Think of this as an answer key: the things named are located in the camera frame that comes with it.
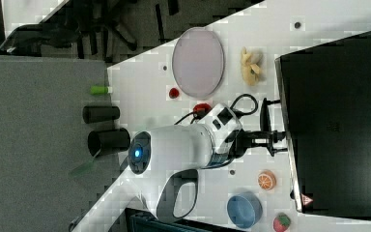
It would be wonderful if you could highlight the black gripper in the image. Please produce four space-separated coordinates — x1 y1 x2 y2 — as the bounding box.
231 130 286 159

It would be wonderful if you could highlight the black toaster oven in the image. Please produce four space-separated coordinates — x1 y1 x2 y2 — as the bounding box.
275 31 371 220

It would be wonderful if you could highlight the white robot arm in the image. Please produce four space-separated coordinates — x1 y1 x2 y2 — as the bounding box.
71 103 285 232

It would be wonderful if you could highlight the orange slice toy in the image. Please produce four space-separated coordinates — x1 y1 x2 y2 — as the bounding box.
257 170 276 190

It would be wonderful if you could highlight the yellow plush banana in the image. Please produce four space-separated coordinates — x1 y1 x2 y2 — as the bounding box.
241 47 262 86

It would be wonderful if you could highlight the blue bowl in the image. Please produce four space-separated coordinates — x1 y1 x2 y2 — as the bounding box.
226 191 263 229

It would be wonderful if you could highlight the red plush ketchup bottle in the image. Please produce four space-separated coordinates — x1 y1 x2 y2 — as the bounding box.
193 103 212 119

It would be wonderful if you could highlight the large red plush strawberry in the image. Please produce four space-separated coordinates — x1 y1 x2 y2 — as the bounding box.
272 214 291 232

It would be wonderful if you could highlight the grey round plate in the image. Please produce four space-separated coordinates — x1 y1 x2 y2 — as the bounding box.
172 27 224 100

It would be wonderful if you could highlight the small red plush strawberry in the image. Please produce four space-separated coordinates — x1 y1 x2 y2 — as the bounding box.
169 88 180 99

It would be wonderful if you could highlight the black cylinder lower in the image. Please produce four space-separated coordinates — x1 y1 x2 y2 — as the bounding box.
87 128 130 157

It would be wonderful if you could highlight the black cylinder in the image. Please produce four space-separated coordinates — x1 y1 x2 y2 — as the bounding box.
82 105 120 124
87 128 130 157

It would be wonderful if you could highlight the teal storage crate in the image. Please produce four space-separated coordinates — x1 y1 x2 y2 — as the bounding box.
125 208 242 232

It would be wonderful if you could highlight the green marker pen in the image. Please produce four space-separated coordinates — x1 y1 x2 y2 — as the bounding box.
90 85 113 95

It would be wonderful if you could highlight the black cylinder upper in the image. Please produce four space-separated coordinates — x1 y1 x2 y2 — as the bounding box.
82 105 120 124

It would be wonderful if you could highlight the black office chair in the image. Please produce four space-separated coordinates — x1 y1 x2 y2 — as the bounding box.
0 0 137 61

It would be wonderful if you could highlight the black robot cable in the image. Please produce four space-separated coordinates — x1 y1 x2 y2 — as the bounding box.
173 93 259 126

